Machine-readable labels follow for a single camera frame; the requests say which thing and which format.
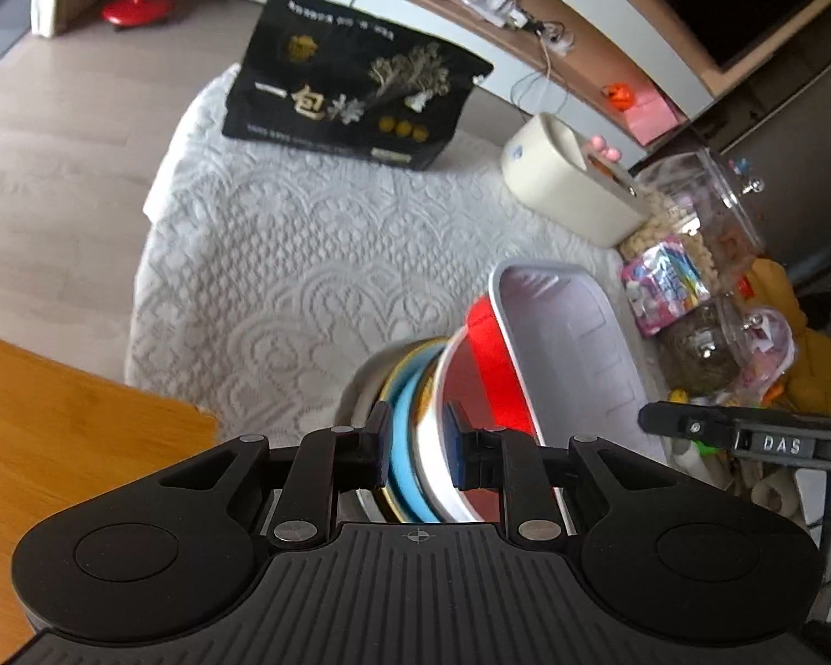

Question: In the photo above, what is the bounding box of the glass jar with dried herbs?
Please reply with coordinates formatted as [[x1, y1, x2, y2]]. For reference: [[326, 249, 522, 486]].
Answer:
[[658, 294, 797, 406]]

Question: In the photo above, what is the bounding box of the white lace tablecloth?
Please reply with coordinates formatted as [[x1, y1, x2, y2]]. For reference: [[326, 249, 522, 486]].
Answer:
[[125, 62, 673, 472]]

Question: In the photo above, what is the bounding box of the white plate dark rim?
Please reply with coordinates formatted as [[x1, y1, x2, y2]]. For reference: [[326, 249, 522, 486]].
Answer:
[[336, 339, 451, 520]]

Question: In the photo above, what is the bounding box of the pink paper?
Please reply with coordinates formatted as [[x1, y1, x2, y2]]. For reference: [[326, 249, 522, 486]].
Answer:
[[619, 93, 686, 146]]

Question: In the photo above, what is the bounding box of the glossy black packet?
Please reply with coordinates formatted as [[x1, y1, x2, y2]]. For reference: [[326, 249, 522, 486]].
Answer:
[[222, 0, 494, 173]]

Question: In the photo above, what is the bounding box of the glass jar with cereal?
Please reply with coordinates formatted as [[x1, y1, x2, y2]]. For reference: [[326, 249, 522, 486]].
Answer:
[[619, 149, 766, 292]]

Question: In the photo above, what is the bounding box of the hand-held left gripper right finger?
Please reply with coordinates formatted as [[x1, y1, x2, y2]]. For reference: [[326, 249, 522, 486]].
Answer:
[[443, 402, 673, 545]]

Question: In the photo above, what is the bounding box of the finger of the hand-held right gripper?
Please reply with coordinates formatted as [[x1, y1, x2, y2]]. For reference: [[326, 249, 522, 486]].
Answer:
[[638, 400, 735, 446]]

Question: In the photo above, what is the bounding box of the wooden television cabinet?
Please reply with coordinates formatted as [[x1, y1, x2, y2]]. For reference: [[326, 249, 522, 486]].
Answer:
[[367, 0, 831, 154]]

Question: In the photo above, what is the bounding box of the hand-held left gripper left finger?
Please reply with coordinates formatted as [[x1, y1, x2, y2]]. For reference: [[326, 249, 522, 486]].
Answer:
[[153, 402, 396, 548]]

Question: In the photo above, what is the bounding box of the yellow plush toy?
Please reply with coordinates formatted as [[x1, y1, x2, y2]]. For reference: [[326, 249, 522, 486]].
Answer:
[[741, 258, 831, 423]]

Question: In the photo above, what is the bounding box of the white rectangular dish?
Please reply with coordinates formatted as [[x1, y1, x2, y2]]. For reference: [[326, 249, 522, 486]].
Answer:
[[488, 259, 671, 534]]

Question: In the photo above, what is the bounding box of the pink snack packet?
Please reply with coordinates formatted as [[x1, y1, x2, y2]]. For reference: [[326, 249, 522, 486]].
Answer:
[[621, 236, 714, 337]]

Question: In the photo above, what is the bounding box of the white paper roll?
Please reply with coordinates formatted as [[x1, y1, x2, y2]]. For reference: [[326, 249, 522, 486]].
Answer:
[[748, 477, 804, 520]]

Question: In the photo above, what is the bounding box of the cream tissue box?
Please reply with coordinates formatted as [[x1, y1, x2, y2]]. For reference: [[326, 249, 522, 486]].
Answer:
[[500, 112, 655, 249]]

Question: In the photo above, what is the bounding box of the blue plate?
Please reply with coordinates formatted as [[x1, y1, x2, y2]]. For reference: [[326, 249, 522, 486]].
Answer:
[[377, 342, 451, 520], [386, 360, 444, 524]]

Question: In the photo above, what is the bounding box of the white cable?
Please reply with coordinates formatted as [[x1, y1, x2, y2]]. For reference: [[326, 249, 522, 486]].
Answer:
[[512, 34, 569, 115]]

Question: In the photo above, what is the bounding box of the red bowl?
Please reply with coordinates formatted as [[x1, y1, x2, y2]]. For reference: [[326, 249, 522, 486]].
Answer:
[[465, 294, 548, 451]]

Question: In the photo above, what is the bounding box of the white bowl orange floral print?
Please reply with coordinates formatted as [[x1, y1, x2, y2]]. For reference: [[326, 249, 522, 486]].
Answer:
[[415, 339, 520, 524]]

